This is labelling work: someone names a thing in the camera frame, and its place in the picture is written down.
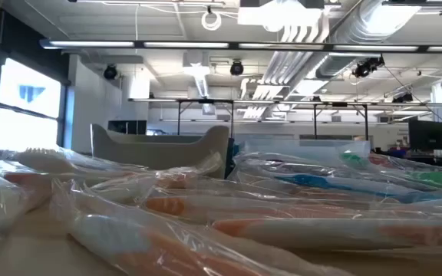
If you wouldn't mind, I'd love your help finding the grey translucent plastic bin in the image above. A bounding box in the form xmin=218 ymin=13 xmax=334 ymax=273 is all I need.
xmin=90 ymin=123 xmax=230 ymax=179

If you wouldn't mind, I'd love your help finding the long linear ceiling light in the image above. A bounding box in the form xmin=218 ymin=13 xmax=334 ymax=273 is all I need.
xmin=38 ymin=37 xmax=442 ymax=54

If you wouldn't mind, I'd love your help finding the black ceiling camera cluster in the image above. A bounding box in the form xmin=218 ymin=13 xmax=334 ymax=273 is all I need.
xmin=351 ymin=54 xmax=386 ymax=79

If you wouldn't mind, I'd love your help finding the black workstation frame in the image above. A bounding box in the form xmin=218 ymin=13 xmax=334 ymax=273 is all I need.
xmin=127 ymin=97 xmax=442 ymax=141

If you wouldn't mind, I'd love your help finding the orange toothbrush in clear wrapper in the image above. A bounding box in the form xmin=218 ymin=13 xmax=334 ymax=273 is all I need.
xmin=86 ymin=151 xmax=226 ymax=202
xmin=50 ymin=178 xmax=341 ymax=276
xmin=266 ymin=199 xmax=442 ymax=223
xmin=142 ymin=193 xmax=383 ymax=225
xmin=13 ymin=146 xmax=149 ymax=176
xmin=0 ymin=170 xmax=157 ymax=215

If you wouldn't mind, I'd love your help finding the green toothbrush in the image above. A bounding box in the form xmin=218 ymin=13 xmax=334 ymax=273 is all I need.
xmin=401 ymin=168 xmax=442 ymax=191
xmin=338 ymin=151 xmax=371 ymax=169

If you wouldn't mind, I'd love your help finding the silver ventilation duct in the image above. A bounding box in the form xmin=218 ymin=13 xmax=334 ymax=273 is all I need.
xmin=312 ymin=0 xmax=424 ymax=80

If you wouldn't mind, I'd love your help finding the large window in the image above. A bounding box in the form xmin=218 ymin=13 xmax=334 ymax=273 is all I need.
xmin=0 ymin=57 xmax=64 ymax=151

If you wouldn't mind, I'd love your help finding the black ceiling spotlight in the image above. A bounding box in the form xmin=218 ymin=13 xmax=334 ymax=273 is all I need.
xmin=229 ymin=59 xmax=246 ymax=77
xmin=103 ymin=64 xmax=119 ymax=81

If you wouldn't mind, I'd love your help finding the black computer monitor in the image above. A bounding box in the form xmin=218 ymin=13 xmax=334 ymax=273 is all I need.
xmin=407 ymin=118 xmax=442 ymax=152

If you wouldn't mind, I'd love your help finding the clear plastic bin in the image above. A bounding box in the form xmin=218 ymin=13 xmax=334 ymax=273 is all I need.
xmin=233 ymin=138 xmax=372 ymax=181

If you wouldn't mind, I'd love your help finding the teal plastic bin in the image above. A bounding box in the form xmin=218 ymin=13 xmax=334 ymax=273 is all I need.
xmin=228 ymin=137 xmax=245 ymax=158

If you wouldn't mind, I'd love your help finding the white coiled cable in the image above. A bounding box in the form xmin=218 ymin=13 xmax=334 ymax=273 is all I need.
xmin=200 ymin=9 xmax=223 ymax=32

